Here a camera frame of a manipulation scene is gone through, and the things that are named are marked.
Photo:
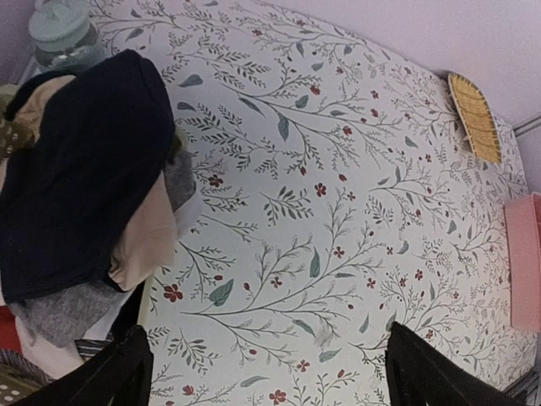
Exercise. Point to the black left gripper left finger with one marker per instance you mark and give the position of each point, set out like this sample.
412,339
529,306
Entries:
119,375

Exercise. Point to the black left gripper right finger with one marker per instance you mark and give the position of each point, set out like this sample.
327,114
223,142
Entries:
418,374

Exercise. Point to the navy underwear with cream waistband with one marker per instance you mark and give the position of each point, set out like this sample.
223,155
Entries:
103,140

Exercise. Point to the grey garment in basket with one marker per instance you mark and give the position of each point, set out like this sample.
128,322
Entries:
85,311

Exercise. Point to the red garment in basket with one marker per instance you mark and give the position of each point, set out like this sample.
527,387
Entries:
9,338

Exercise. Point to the beige garment in basket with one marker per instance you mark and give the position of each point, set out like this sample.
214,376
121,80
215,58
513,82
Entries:
147,242

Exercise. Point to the pink divided organizer box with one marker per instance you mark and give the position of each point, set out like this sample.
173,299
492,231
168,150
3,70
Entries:
522,219

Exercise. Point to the floral tablecloth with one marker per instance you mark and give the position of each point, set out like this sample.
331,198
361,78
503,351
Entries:
339,197

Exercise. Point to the yellow woven bamboo tray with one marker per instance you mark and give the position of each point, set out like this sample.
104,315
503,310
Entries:
476,117

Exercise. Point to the mint lidded glass jar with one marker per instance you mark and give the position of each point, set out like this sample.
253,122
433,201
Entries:
64,36

